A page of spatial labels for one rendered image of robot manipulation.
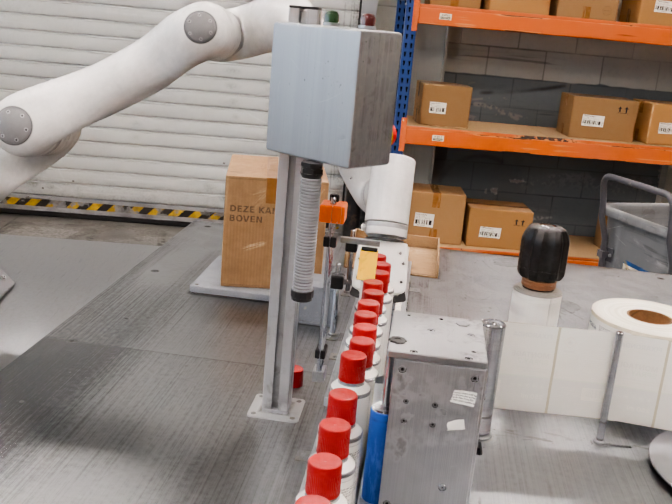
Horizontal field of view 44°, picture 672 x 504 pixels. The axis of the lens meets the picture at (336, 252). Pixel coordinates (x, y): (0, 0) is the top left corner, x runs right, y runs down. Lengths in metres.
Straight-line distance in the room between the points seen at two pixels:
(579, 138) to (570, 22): 0.70
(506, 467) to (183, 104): 4.74
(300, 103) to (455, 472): 0.56
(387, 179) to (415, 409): 0.71
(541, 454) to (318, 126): 0.59
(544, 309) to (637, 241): 2.27
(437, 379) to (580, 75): 5.25
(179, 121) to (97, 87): 4.14
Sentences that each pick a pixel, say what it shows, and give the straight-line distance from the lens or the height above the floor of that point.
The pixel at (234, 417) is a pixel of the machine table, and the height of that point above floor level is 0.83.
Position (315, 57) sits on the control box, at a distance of 1.20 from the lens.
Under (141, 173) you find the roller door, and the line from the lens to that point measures 5.87.
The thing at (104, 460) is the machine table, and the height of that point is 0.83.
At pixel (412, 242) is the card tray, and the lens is 2.56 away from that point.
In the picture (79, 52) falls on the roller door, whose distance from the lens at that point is 5.86.
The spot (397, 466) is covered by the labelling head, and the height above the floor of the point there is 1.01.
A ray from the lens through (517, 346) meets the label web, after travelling 1.31.
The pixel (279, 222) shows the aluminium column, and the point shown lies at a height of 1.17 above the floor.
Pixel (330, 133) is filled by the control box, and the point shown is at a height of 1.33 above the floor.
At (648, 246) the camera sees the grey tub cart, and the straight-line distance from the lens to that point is 3.66.
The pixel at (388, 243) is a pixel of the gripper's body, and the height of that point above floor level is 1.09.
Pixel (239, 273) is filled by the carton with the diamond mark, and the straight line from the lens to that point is 1.99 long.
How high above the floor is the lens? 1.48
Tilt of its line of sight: 16 degrees down
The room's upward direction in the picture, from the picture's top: 5 degrees clockwise
